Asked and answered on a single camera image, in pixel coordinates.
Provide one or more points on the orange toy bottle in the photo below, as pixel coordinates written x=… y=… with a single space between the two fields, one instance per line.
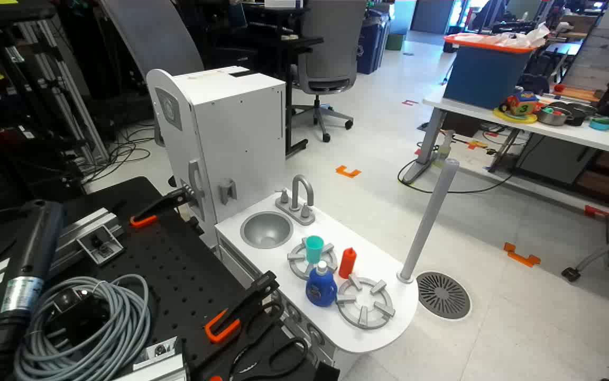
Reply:
x=347 y=265

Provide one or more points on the teal plastic cup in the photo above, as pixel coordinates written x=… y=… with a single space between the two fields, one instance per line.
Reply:
x=313 y=248

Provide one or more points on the blue detergent bottle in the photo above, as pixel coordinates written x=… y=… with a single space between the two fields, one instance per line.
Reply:
x=319 y=287

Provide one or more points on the grey toy faucet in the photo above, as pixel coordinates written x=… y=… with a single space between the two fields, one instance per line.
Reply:
x=302 y=207

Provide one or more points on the orange floor marker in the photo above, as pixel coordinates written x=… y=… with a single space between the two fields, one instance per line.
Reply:
x=347 y=171
x=595 y=212
x=520 y=256

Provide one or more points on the grey toy sink bowl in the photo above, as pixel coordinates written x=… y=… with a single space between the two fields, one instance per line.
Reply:
x=267 y=228

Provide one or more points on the grey stove burner grate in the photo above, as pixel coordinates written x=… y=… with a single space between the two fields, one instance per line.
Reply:
x=297 y=259
x=365 y=304

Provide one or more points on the white toy kitchen unit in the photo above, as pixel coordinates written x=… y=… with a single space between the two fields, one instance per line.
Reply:
x=249 y=119

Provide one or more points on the grey upright pole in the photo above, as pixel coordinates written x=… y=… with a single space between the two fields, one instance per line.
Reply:
x=428 y=219

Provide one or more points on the grey office chair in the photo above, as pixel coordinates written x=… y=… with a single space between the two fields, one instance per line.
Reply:
x=328 y=43

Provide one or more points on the black perforated breadboard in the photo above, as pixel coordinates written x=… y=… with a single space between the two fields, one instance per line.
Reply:
x=179 y=276

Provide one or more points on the blue trash bin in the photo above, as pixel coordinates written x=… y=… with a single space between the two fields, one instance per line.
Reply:
x=370 y=43

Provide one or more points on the round floor drain grate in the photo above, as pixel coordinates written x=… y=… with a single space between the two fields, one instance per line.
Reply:
x=443 y=295

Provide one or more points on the blue bin orange lid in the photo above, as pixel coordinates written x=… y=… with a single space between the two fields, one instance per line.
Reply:
x=485 y=74

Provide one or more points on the grey curved panel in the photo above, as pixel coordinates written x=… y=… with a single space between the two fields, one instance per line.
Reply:
x=153 y=32

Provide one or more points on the colourful toy pile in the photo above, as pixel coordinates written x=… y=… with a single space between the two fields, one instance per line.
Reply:
x=516 y=107

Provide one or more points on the grey bowl of items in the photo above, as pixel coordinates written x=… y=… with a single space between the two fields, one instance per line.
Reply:
x=553 y=117

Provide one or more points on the white workbench table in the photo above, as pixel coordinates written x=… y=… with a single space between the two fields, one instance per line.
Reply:
x=572 y=131

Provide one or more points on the black cylindrical tube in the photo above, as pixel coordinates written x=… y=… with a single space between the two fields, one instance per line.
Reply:
x=32 y=245

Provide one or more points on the grey table leg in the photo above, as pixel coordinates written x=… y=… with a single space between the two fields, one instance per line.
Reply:
x=603 y=250

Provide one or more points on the aluminium bracket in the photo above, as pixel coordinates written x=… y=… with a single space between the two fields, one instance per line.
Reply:
x=160 y=360

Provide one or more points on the aluminium extrusion rail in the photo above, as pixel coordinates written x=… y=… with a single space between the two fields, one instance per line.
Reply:
x=84 y=233

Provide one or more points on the metal frame rack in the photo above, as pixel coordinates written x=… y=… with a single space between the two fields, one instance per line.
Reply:
x=52 y=91

